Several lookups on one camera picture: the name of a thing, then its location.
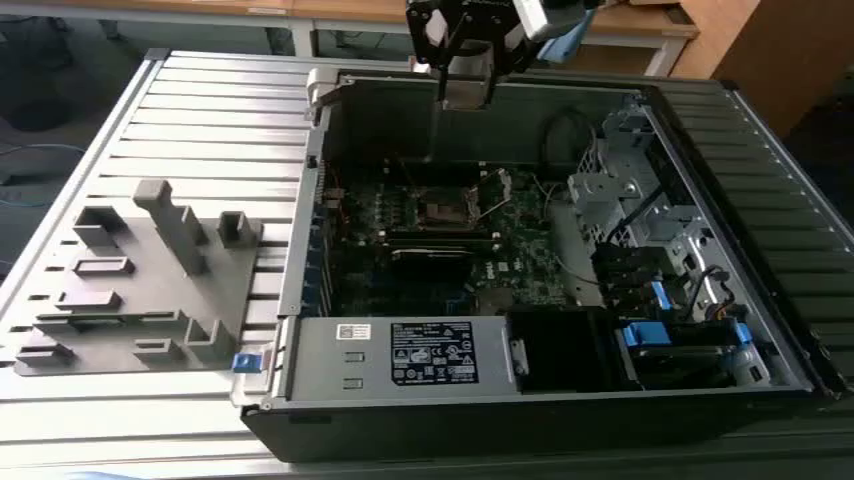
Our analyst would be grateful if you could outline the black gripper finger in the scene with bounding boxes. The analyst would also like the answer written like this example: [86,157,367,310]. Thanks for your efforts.
[436,49,457,109]
[483,47,505,108]

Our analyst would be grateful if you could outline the silver CPU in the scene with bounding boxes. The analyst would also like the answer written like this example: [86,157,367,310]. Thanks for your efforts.
[440,78,493,112]

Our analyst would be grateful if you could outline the CPU socket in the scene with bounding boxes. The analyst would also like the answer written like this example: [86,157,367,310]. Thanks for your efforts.
[413,185,483,232]

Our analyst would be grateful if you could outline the pale blue teach pendant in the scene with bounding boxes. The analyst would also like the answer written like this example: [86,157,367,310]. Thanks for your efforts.
[536,7,596,65]

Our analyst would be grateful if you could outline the silver drive cage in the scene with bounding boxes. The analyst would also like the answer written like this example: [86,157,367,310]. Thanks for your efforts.
[565,107,722,281]

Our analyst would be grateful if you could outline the green motherboard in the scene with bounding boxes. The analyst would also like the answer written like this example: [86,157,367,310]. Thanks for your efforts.
[319,158,592,319]

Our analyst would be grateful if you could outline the black graphics card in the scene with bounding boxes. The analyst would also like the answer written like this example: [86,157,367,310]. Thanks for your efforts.
[388,247,476,284]

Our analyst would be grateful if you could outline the wooden cabinet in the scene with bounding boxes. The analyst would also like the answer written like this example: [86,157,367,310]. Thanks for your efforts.
[670,0,854,140]

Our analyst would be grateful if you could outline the silver chipset heatsink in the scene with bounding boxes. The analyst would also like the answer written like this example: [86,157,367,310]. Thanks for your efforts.
[473,287,515,311]

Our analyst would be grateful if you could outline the blue plastic clip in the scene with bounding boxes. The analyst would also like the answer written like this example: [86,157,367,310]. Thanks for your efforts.
[644,279,674,310]

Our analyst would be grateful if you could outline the black plastic shroud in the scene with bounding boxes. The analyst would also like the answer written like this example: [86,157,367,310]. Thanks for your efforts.
[504,307,619,395]

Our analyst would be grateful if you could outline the hard disk in blue carrier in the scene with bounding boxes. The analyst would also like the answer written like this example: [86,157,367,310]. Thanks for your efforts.
[613,321,755,392]

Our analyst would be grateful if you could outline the grey power supply unit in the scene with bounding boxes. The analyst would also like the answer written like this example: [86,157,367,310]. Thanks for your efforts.
[284,314,523,402]

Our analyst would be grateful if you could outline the black office chair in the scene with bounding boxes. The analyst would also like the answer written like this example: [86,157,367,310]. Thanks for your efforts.
[0,14,76,134]

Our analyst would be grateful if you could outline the grey parts rack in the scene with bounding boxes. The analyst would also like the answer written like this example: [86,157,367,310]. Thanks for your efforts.
[10,178,267,377]

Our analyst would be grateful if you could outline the black PC case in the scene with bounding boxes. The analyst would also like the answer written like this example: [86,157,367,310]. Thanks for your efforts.
[229,67,854,464]

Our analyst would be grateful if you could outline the pale blue object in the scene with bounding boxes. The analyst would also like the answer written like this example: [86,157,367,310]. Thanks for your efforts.
[58,469,145,480]

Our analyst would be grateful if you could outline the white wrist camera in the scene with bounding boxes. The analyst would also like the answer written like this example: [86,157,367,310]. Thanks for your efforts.
[511,0,552,40]

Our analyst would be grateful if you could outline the grey case latch handle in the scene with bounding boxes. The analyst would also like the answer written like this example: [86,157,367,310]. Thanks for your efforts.
[304,67,348,122]

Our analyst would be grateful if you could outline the wooden desk white frame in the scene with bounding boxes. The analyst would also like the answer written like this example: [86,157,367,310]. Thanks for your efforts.
[292,0,700,77]
[0,0,315,57]

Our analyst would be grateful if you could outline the coloured wire bundle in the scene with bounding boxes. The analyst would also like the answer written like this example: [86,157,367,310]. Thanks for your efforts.
[706,294,747,322]

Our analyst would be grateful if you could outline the blue floor cable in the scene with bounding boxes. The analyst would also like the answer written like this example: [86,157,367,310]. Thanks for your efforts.
[0,142,88,207]

